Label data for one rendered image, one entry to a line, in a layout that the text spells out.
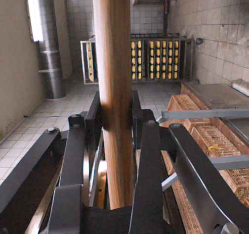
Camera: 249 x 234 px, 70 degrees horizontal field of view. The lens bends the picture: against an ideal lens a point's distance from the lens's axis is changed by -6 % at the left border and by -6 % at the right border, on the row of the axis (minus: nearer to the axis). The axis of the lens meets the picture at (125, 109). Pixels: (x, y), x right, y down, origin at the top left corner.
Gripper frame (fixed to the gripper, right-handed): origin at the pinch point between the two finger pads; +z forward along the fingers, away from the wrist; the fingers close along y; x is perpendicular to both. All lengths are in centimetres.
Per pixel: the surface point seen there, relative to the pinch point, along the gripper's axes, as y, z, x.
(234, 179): 47, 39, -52
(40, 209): -59, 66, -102
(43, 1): -116, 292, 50
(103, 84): -0.9, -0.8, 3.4
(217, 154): 47, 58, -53
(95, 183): -20, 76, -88
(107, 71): -0.4, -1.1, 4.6
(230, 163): 43, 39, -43
